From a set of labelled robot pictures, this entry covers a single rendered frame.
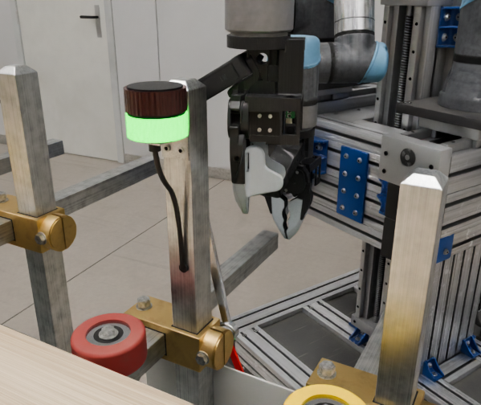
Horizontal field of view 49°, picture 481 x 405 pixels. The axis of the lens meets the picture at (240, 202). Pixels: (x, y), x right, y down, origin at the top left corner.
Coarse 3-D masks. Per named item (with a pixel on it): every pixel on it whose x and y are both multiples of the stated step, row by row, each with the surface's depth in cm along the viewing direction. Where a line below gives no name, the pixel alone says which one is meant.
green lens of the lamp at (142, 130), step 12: (132, 120) 50; (144, 120) 49; (156, 120) 49; (168, 120) 50; (180, 120) 51; (132, 132) 50; (144, 132) 50; (156, 132) 50; (168, 132) 50; (180, 132) 51
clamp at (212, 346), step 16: (160, 304) 70; (144, 320) 66; (160, 320) 66; (176, 336) 64; (192, 336) 63; (208, 336) 64; (224, 336) 64; (176, 352) 65; (192, 352) 64; (208, 352) 63; (224, 352) 65; (192, 368) 65
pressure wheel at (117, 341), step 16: (96, 320) 60; (112, 320) 60; (128, 320) 60; (80, 336) 57; (96, 336) 58; (112, 336) 57; (128, 336) 57; (144, 336) 58; (80, 352) 55; (96, 352) 55; (112, 352) 55; (128, 352) 55; (144, 352) 58; (112, 368) 55; (128, 368) 56
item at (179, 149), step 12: (132, 84) 51; (144, 84) 51; (156, 84) 51; (168, 84) 51; (180, 84) 51; (156, 144) 51; (168, 144) 56; (180, 144) 55; (156, 156) 53; (168, 156) 57; (180, 156) 56; (156, 168) 54; (180, 216) 58; (180, 228) 58; (180, 240) 59; (180, 252) 60; (180, 264) 60
